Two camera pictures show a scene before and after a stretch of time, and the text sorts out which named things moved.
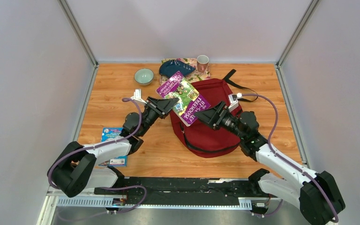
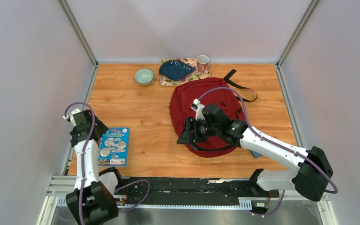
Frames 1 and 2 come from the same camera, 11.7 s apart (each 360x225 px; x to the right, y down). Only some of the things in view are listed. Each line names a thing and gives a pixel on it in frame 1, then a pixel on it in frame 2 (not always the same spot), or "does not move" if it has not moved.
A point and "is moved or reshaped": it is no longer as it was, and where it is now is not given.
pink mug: (202, 63) does not move
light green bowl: (143, 76) does not move
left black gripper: (160, 107) → (101, 129)
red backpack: (199, 138) is moved or reshaped
